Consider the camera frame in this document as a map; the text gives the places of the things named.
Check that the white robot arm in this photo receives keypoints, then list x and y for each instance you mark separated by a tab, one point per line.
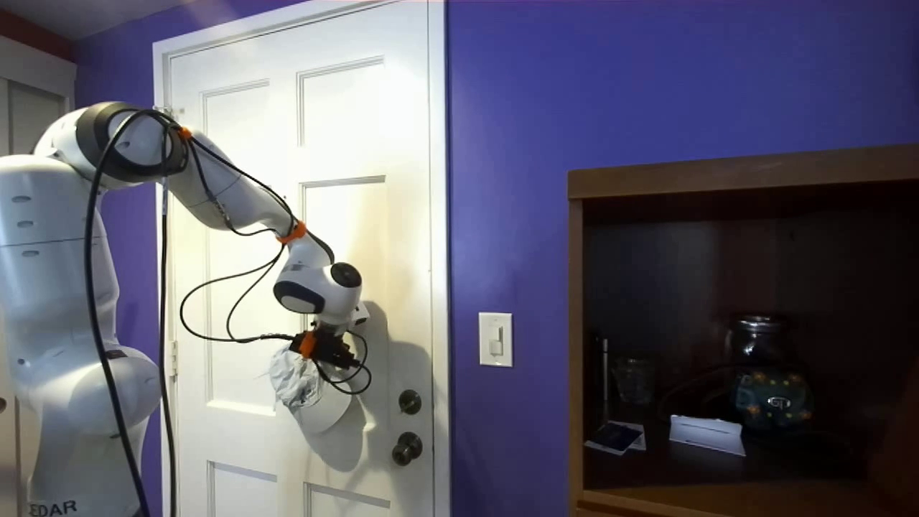
58	300

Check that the brown wooden cabinet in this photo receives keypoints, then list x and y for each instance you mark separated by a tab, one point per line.
665	256

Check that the small dark book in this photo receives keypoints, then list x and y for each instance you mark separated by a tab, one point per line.
615	438

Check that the dark glass jar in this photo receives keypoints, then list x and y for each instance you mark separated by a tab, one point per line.
768	392

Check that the dark round door knob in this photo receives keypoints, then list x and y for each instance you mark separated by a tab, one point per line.
408	447

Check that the white wall light switch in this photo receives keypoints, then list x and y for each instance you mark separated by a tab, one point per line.
496	339

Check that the white panelled door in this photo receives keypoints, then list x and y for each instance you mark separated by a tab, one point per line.
339	106

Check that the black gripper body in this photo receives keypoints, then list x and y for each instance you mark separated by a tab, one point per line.
329	349

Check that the white folded paper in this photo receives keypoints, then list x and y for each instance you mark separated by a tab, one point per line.
710	435

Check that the white closet door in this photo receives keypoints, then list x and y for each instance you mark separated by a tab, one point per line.
35	88

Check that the white patterned snapback cap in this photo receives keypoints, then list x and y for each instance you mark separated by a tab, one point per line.
313	404

